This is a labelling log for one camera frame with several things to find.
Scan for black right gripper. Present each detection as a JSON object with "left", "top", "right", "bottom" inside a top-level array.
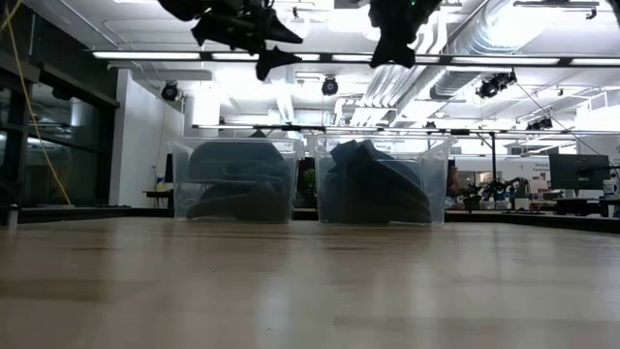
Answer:
[{"left": 367, "top": 0, "right": 443, "bottom": 70}]

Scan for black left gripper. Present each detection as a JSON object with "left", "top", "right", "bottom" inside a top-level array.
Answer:
[{"left": 191, "top": 0, "right": 304, "bottom": 81}]

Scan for towels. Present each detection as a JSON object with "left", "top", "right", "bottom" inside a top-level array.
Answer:
[
  {"left": 187, "top": 140, "right": 292, "bottom": 188},
  {"left": 348, "top": 140, "right": 433, "bottom": 225}
]

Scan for clear plastic bin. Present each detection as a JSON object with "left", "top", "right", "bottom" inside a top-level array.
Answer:
[
  {"left": 307, "top": 134, "right": 456, "bottom": 228},
  {"left": 169, "top": 137, "right": 305, "bottom": 225}
]

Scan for small dark side table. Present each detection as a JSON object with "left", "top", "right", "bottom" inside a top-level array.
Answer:
[{"left": 142, "top": 188, "right": 174, "bottom": 210}]

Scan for large black computer monitor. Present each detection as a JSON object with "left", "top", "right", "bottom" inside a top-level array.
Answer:
[{"left": 548, "top": 153, "right": 610, "bottom": 193}]

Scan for silver ribbed ventilation duct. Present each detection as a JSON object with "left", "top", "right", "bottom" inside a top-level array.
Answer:
[{"left": 428, "top": 0, "right": 534, "bottom": 101}]

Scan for long ceiling light rail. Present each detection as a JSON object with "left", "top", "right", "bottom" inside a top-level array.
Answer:
[{"left": 91, "top": 49, "right": 620, "bottom": 68}]

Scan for yellow hanging cable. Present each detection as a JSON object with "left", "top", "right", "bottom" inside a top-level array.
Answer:
[{"left": 0, "top": 0, "right": 73, "bottom": 206}]

